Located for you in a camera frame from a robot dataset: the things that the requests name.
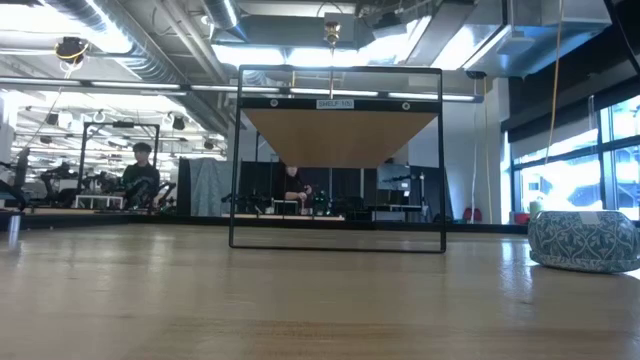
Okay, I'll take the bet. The gold candlestick holder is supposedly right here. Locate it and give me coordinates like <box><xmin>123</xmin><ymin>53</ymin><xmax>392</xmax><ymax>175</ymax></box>
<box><xmin>323</xmin><ymin>20</ymin><xmax>343</xmax><ymax>101</ymax></box>

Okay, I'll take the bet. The person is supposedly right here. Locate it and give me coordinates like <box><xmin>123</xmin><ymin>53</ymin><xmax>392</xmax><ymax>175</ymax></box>
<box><xmin>281</xmin><ymin>165</ymin><xmax>315</xmax><ymax>204</ymax></box>
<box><xmin>113</xmin><ymin>141</ymin><xmax>177</xmax><ymax>212</ymax></box>

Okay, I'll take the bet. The white shelf label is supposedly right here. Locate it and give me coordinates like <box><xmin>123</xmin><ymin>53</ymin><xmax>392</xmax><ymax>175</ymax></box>
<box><xmin>315</xmin><ymin>98</ymin><xmax>355</xmax><ymax>111</ymax></box>

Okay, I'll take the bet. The grey curtain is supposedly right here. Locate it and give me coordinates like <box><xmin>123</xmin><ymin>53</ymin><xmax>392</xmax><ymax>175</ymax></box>
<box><xmin>176</xmin><ymin>156</ymin><xmax>232</xmax><ymax>218</ymax></box>

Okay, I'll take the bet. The long ceiling light strip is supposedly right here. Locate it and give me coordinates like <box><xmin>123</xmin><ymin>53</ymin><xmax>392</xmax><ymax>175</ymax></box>
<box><xmin>0</xmin><ymin>75</ymin><xmax>485</xmax><ymax>104</ymax></box>

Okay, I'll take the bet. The white table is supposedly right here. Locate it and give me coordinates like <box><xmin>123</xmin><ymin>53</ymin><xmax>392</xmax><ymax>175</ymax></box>
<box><xmin>73</xmin><ymin>193</ymin><xmax>126</xmax><ymax>211</ymax></box>

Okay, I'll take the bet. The wooden shelf black metal frame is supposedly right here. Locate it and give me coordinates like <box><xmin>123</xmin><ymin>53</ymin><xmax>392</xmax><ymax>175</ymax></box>
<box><xmin>228</xmin><ymin>64</ymin><xmax>448</xmax><ymax>255</ymax></box>

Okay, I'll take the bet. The dark wall monitor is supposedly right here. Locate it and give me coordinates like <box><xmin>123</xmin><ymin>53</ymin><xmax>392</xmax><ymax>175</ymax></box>
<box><xmin>375</xmin><ymin>163</ymin><xmax>413</xmax><ymax>193</ymax></box>

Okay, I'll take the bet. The black aluminium table frame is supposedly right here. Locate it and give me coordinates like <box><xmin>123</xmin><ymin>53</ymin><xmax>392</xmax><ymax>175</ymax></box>
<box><xmin>0</xmin><ymin>212</ymin><xmax>530</xmax><ymax>236</ymax></box>

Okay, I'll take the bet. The black rig frame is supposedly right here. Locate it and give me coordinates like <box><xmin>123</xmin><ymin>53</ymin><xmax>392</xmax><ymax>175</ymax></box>
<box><xmin>78</xmin><ymin>120</ymin><xmax>162</xmax><ymax>204</ymax></box>

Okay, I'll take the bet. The silver ceiling duct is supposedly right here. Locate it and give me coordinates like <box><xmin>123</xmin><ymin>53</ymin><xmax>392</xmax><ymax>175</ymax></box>
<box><xmin>42</xmin><ymin>0</ymin><xmax>236</xmax><ymax>136</ymax></box>

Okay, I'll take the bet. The silver air duct unit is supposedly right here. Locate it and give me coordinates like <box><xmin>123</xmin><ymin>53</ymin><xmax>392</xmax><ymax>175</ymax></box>
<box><xmin>462</xmin><ymin>0</ymin><xmax>614</xmax><ymax>80</ymax></box>

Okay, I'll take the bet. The yellow hanging cable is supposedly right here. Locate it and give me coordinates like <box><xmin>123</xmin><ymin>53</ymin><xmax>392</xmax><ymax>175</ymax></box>
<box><xmin>546</xmin><ymin>0</ymin><xmax>564</xmax><ymax>152</ymax></box>

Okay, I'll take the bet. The black ceiling cable reel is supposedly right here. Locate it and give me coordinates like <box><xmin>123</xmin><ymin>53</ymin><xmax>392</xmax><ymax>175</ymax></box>
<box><xmin>53</xmin><ymin>35</ymin><xmax>92</xmax><ymax>67</ymax></box>

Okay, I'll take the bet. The silver metal post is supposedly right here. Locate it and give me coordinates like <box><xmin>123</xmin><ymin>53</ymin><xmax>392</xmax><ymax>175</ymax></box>
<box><xmin>6</xmin><ymin>213</ymin><xmax>23</xmax><ymax>249</ymax></box>

